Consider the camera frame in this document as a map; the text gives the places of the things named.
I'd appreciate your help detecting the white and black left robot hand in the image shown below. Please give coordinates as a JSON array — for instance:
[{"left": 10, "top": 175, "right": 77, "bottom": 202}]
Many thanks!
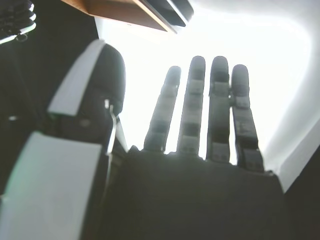
[{"left": 0, "top": 39, "right": 294, "bottom": 240}]

